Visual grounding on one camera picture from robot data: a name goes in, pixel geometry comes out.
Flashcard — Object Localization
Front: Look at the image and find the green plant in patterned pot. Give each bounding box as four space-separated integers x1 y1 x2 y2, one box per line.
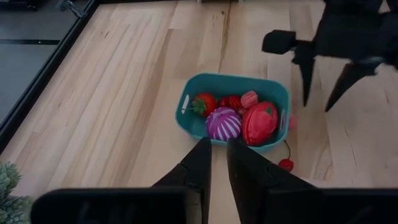
0 161 34 224

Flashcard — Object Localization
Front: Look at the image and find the red cherry with stem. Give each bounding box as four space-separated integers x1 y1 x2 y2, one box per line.
277 139 295 173

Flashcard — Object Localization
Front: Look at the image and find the teal plastic bin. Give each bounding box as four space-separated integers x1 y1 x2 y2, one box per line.
174 73 292 154

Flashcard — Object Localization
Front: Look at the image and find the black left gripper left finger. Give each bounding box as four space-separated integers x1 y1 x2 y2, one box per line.
151 137 213 224

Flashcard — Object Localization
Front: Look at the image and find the large pinkish red fruit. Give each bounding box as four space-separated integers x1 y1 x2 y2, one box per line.
241 101 279 146

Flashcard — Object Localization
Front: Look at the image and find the deep red textured fruit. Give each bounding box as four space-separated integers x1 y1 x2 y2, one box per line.
216 95 246 116

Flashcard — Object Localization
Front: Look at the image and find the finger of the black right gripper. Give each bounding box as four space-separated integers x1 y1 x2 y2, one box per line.
299 57 317 108
324 62 379 113

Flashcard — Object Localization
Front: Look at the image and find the light pink raspberry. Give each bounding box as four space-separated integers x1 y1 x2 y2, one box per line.
241 90 259 109

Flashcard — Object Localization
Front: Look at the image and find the red toy strawberry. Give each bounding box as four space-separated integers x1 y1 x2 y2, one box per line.
190 92 218 118

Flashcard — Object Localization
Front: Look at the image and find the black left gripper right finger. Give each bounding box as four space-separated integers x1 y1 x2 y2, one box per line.
226 138 317 224

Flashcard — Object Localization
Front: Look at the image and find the black table frame rail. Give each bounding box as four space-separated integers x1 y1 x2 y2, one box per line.
0 0 101 153

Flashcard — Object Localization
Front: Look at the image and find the purple white striped ball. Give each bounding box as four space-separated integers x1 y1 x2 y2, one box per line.
205 106 243 142

